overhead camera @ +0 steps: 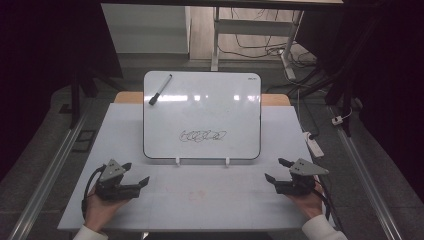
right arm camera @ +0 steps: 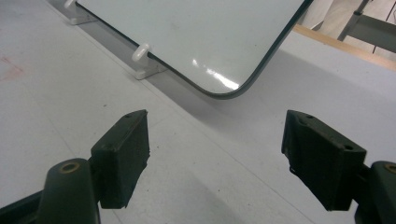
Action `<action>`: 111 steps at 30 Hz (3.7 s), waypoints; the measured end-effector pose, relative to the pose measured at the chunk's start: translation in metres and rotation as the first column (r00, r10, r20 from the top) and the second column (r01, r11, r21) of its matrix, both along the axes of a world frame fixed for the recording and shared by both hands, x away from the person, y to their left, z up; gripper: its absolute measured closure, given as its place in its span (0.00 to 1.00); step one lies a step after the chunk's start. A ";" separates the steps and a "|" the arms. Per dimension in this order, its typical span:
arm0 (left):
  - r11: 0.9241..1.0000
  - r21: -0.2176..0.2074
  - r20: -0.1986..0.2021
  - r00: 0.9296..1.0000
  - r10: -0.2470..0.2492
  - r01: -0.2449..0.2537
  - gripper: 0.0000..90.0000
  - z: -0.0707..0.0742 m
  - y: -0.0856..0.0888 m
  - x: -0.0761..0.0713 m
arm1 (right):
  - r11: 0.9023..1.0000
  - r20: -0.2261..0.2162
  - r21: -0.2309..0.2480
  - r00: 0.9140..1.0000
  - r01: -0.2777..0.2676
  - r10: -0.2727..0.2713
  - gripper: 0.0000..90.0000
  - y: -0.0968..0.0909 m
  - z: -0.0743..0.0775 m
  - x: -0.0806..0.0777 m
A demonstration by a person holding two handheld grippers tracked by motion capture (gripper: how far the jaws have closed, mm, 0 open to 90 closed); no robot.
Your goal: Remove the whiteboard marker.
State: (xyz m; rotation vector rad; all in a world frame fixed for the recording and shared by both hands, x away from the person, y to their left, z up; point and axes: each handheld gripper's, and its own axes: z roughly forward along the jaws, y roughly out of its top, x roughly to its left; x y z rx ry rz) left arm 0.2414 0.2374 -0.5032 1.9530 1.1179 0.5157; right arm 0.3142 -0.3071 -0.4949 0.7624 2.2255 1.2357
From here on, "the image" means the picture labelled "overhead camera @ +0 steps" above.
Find white whiteboard with black rim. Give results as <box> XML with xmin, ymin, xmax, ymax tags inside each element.
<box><xmin>142</xmin><ymin>70</ymin><xmax>262</xmax><ymax>161</ymax></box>

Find grey metal rail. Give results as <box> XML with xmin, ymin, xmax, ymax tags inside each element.
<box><xmin>335</xmin><ymin>127</ymin><xmax>405</xmax><ymax>240</ymax></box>
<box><xmin>6</xmin><ymin>109</ymin><xmax>92</xmax><ymax>240</ymax></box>

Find wooden table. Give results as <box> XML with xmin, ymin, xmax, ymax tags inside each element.
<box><xmin>113</xmin><ymin>91</ymin><xmax>291</xmax><ymax>107</ymax></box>

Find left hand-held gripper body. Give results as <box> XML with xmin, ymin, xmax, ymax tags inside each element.
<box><xmin>95</xmin><ymin>158</ymin><xmax>142</xmax><ymax>202</ymax></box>

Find black and white marker pen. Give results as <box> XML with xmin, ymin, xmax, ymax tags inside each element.
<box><xmin>148</xmin><ymin>73</ymin><xmax>173</xmax><ymax>106</ymax></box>

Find person's right hand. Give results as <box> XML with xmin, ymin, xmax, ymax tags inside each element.
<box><xmin>286</xmin><ymin>185</ymin><xmax>325</xmax><ymax>221</ymax></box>

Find white power strip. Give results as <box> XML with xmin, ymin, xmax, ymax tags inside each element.
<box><xmin>302</xmin><ymin>131</ymin><xmax>325</xmax><ymax>159</ymax></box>

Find person's left hand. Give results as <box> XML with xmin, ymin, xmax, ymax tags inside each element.
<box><xmin>83</xmin><ymin>191</ymin><xmax>130</xmax><ymax>232</ymax></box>

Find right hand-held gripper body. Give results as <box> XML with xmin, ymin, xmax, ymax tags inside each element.
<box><xmin>274</xmin><ymin>158</ymin><xmax>330</xmax><ymax>197</ymax></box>

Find white metal desk frame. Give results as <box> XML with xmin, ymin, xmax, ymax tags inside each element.
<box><xmin>210</xmin><ymin>6</ymin><xmax>305</xmax><ymax>81</ymax></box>

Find person's white sleeve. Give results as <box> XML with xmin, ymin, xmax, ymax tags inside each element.
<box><xmin>73</xmin><ymin>225</ymin><xmax>109</xmax><ymax>240</ymax></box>
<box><xmin>301</xmin><ymin>214</ymin><xmax>348</xmax><ymax>240</ymax></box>

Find black metal stand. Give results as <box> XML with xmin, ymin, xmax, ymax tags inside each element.
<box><xmin>58</xmin><ymin>0</ymin><xmax>125</xmax><ymax>130</ymax></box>
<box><xmin>286</xmin><ymin>0</ymin><xmax>388</xmax><ymax>138</ymax></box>

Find person's right white sleeve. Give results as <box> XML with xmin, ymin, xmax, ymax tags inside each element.
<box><xmin>301</xmin><ymin>214</ymin><xmax>348</xmax><ymax>240</ymax></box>

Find black floor cables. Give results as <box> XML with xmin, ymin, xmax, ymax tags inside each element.
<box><xmin>218</xmin><ymin>7</ymin><xmax>318</xmax><ymax>69</ymax></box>

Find person's left white sleeve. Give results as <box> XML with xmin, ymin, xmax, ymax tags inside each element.
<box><xmin>73</xmin><ymin>225</ymin><xmax>109</xmax><ymax>240</ymax></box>

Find black floor plate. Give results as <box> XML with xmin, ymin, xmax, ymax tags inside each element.
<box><xmin>72</xmin><ymin>129</ymin><xmax>98</xmax><ymax>153</ymax></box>

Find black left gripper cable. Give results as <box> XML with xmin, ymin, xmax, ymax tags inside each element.
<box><xmin>81</xmin><ymin>164</ymin><xmax>107</xmax><ymax>220</ymax></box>

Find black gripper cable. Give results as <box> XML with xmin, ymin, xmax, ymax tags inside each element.
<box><xmin>313</xmin><ymin>179</ymin><xmax>344</xmax><ymax>232</ymax></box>
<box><xmin>81</xmin><ymin>164</ymin><xmax>107</xmax><ymax>220</ymax></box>

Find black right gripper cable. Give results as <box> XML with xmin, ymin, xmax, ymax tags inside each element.
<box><xmin>313</xmin><ymin>179</ymin><xmax>344</xmax><ymax>232</ymax></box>

